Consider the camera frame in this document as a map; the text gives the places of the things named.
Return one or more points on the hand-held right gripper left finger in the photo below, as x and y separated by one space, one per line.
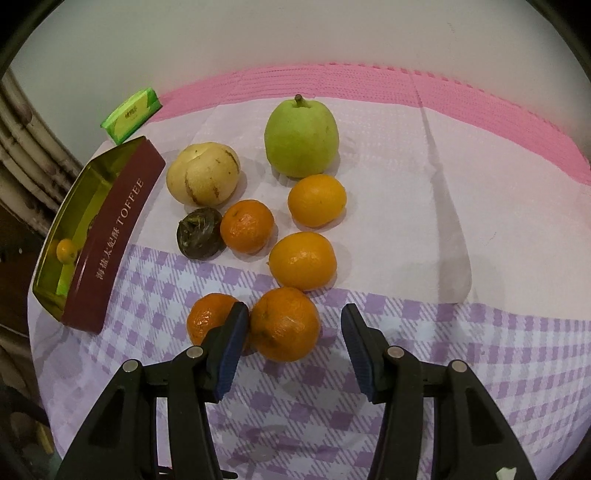
230 357

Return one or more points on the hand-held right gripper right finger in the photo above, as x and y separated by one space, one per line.
359 353

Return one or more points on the orange mandarin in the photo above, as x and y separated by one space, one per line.
207 318
302 261
317 201
247 226
286 325

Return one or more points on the dark brown fruit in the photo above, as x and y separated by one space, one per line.
201 233

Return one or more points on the gold metal tray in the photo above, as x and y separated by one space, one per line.
115 230

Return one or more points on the pink and purple checked cloth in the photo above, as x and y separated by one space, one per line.
415 207

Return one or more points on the yellow pear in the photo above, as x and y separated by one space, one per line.
203 173

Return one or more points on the green pear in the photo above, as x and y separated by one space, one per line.
302 136

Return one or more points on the dark wooden furniture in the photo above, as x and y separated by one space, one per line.
18 258

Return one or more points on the green tissue pack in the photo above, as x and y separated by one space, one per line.
131 115

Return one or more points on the rattan furniture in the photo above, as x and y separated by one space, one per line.
27 138

